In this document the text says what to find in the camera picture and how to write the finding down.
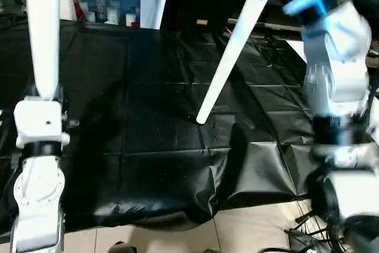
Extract black mat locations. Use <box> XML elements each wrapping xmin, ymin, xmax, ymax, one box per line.
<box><xmin>0</xmin><ymin>16</ymin><xmax>379</xmax><ymax>236</ymax></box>

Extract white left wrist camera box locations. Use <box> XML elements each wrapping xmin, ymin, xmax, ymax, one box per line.
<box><xmin>12</xmin><ymin>99</ymin><xmax>72</xmax><ymax>149</ymax></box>

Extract black metal rail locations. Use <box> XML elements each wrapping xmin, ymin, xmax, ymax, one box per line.
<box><xmin>225</xmin><ymin>21</ymin><xmax>309</xmax><ymax>39</ymax></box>

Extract thin black floor cables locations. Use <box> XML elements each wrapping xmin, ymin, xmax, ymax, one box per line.
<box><xmin>258</xmin><ymin>197</ymin><xmax>356</xmax><ymax>253</ymax></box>

